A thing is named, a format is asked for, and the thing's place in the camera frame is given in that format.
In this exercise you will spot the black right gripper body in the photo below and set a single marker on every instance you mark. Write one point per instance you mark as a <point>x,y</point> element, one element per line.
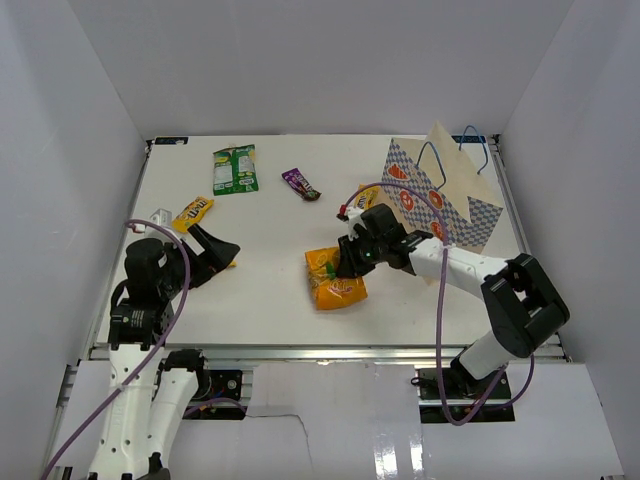
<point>377,247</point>

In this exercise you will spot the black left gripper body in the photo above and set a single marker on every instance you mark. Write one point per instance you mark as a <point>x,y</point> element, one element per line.
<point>176,276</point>

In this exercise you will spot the orange snack bag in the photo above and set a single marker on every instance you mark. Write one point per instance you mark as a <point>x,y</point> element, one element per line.
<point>327,290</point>

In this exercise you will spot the yellow M&M packet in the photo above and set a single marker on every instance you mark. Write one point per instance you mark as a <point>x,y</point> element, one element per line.
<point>192,214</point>
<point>365,198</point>

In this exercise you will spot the green snack bag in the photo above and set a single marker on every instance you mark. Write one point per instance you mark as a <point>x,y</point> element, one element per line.
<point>234,171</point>

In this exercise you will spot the purple candy bar wrapper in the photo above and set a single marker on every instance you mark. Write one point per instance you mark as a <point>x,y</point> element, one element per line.
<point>300,185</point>

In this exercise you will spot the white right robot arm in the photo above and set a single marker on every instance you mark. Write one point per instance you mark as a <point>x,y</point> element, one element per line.
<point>523,306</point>

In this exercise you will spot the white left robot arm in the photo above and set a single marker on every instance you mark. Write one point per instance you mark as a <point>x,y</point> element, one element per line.
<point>150,389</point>

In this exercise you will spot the checkered paper bag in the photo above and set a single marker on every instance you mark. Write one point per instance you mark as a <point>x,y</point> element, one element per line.
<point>438,185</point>

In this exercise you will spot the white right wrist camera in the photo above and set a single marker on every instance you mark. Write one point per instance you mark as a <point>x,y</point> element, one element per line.
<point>352,217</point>

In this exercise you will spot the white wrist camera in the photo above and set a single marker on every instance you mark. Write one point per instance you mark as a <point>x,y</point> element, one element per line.
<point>161,217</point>
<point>352,217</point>

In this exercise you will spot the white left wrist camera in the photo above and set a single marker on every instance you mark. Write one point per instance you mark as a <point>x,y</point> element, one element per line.
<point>161,217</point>

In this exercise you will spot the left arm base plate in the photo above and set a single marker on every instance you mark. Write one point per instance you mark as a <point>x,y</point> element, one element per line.
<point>217,399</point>

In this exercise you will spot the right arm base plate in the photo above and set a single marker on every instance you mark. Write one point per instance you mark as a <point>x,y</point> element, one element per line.
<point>461,398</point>

